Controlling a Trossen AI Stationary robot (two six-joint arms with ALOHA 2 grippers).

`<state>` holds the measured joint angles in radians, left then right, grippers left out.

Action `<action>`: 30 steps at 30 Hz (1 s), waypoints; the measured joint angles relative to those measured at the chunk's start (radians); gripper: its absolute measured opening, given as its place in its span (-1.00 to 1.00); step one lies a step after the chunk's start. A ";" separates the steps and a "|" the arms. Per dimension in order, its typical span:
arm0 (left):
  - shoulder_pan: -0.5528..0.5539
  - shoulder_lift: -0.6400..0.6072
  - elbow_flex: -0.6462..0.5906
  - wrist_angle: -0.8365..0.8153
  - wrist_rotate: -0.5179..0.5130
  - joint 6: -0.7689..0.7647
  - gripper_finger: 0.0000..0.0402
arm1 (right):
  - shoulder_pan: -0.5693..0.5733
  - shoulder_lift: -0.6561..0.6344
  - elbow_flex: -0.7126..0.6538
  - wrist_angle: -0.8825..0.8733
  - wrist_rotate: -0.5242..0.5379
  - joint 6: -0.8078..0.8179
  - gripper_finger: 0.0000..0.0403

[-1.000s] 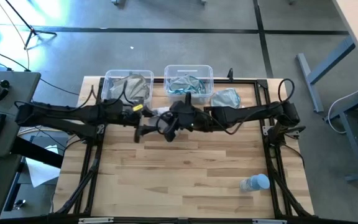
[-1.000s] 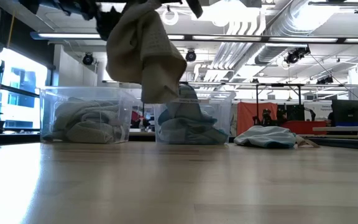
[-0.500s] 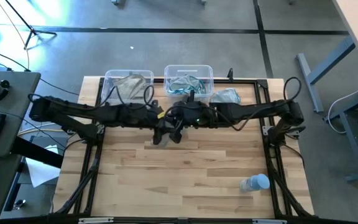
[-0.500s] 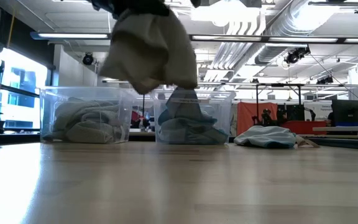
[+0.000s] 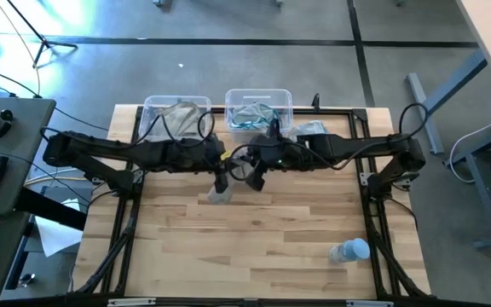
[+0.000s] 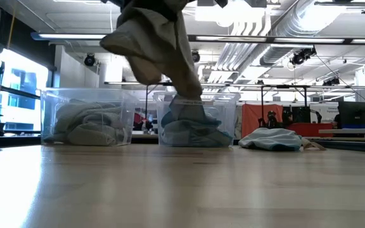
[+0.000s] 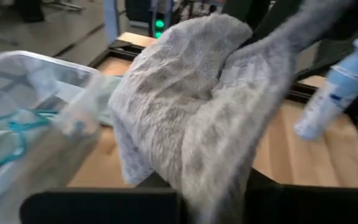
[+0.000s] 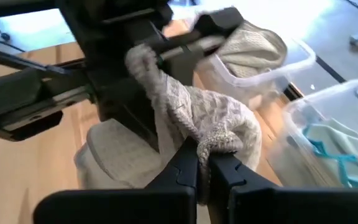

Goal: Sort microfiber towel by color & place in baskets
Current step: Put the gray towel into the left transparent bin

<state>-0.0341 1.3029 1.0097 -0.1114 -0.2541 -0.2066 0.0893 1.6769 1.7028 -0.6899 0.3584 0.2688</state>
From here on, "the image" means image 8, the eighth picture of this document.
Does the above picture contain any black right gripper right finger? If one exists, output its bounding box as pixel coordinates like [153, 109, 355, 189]
[209, 151, 358, 224]

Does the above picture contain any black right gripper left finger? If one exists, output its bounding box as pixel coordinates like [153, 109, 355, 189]
[32, 138, 199, 224]

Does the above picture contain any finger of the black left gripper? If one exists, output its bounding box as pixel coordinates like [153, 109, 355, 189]
[88, 67, 162, 153]
[163, 45, 205, 86]

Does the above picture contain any black metal rig frame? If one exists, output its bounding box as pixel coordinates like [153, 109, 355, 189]
[0, 43, 305, 102]

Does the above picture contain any blue microfiber towel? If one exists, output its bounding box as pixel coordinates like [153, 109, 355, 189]
[301, 118, 358, 189]

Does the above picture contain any clear plastic bin with label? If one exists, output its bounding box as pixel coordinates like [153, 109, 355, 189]
[265, 79, 358, 189]

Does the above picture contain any large grey microfiber towel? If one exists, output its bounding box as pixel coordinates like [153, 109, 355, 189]
[73, 43, 262, 206]

